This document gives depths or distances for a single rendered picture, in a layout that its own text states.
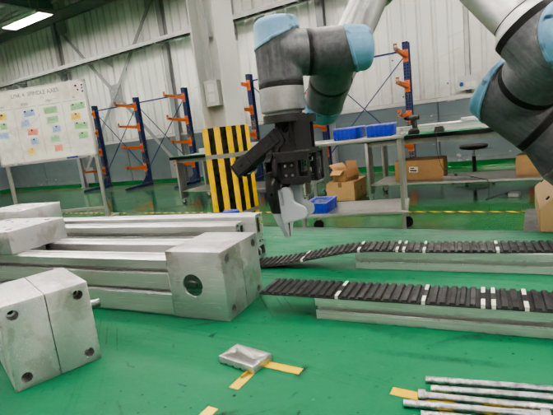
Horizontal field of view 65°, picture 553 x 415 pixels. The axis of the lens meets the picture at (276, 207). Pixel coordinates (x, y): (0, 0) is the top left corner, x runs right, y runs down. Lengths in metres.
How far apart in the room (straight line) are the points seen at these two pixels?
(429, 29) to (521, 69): 7.49
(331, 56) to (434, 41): 7.63
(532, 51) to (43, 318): 0.80
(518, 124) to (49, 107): 6.12
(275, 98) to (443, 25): 7.65
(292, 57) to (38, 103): 6.10
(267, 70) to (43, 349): 0.49
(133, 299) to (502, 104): 0.73
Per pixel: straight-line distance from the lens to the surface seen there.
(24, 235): 0.86
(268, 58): 0.72
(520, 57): 0.87
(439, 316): 0.53
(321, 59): 0.74
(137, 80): 11.98
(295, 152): 0.71
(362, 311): 0.55
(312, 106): 0.86
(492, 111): 0.95
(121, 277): 0.68
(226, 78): 4.04
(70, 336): 0.56
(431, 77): 8.26
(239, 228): 0.77
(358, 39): 0.75
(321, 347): 0.50
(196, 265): 0.59
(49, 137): 6.63
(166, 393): 0.47
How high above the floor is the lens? 1.02
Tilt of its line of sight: 10 degrees down
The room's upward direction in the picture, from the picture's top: 7 degrees counter-clockwise
